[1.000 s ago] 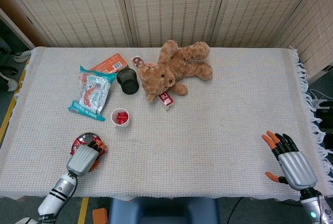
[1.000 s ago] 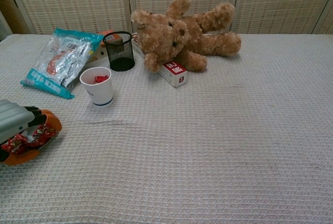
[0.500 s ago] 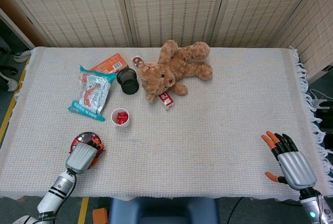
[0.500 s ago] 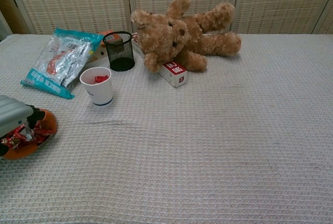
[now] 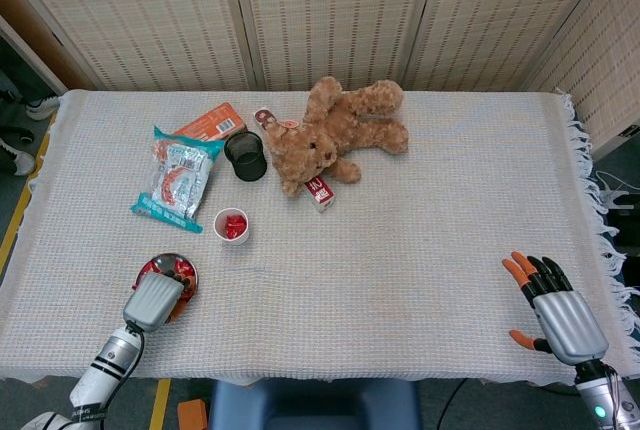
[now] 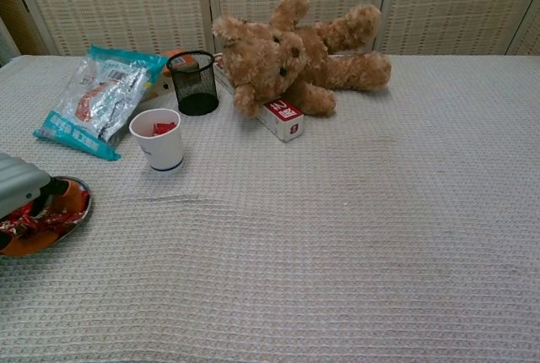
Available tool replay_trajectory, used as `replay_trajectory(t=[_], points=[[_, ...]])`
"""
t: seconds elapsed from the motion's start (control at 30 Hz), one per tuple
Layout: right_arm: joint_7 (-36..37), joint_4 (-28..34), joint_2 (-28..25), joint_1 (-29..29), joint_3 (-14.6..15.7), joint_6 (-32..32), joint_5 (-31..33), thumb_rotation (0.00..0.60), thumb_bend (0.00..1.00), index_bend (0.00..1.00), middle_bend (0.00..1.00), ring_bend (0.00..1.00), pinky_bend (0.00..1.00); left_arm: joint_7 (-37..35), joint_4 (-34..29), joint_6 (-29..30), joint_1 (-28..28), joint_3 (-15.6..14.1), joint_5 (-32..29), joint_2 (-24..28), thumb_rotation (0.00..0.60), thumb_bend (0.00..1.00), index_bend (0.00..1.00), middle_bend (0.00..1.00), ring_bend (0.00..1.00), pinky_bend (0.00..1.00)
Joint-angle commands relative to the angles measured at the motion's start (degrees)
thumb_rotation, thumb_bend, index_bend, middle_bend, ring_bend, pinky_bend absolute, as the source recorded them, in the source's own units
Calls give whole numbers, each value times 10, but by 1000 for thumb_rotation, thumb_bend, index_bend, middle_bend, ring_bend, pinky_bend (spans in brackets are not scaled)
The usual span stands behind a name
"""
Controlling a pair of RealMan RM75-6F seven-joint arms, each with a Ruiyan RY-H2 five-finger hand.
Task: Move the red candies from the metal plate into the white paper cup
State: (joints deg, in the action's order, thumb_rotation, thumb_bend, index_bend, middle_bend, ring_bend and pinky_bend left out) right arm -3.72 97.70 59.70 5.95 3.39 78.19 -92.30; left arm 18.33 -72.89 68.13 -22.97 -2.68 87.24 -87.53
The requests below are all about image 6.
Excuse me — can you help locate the white paper cup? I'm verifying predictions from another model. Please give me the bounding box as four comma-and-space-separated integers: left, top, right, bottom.
128, 108, 186, 174

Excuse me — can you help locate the round steel plate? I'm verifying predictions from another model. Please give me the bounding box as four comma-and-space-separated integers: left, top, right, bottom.
0, 176, 92, 257

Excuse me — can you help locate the brown teddy bear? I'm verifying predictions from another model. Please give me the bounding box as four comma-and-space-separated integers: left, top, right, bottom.
211, 0, 392, 119

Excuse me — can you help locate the brown backed screen panel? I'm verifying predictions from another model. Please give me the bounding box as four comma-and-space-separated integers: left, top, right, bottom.
0, 0, 47, 57

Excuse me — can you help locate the red candy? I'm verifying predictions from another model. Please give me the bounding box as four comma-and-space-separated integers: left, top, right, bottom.
0, 206, 41, 240
151, 121, 178, 138
40, 210, 81, 229

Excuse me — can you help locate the left robot hand grey orange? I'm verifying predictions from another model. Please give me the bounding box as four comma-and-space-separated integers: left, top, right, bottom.
0, 152, 85, 257

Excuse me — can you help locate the teal silver snack bag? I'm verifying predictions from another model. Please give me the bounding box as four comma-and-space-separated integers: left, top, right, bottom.
32, 44, 170, 162

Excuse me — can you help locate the beige waffle tablecloth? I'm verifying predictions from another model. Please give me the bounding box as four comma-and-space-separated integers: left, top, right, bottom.
0, 54, 540, 363

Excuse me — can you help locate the orange cardboard box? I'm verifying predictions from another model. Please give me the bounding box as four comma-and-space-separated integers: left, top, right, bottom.
141, 46, 203, 103

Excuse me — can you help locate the black mesh pen holder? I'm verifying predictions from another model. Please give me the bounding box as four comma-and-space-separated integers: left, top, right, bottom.
165, 50, 220, 117

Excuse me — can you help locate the long red white box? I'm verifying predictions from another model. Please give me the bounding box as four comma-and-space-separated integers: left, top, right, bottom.
213, 52, 305, 144

